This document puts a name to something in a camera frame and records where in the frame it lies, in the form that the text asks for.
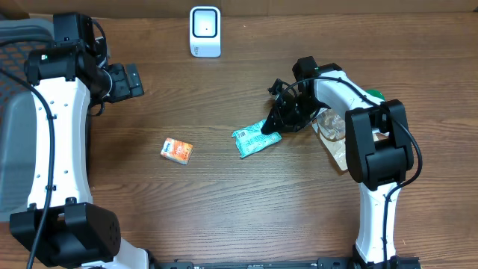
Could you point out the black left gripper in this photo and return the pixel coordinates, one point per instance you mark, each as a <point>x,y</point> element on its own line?
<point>124,90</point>

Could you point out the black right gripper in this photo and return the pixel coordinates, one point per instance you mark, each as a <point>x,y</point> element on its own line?
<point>287,122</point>

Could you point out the teal wet wipes pack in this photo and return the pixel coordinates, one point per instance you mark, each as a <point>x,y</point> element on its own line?
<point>250,139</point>

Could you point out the brown mushroom snack bag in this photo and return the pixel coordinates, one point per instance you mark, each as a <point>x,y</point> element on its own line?
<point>331,131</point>

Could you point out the orange tissue pack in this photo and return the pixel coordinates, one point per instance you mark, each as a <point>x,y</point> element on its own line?
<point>176,150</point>

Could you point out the green lid jar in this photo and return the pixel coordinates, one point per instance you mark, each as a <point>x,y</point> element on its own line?
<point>376,94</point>

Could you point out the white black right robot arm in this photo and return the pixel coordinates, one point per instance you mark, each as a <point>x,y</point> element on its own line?
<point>379,151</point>

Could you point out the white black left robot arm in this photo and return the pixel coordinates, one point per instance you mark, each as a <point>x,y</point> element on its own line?
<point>61,226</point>

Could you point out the white barcode scanner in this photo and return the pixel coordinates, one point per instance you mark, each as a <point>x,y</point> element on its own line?
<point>205,32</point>

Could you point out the black mesh basket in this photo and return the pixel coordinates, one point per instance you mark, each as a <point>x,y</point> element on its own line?
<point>15,130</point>

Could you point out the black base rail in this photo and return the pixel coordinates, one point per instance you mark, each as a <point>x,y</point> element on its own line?
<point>287,264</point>

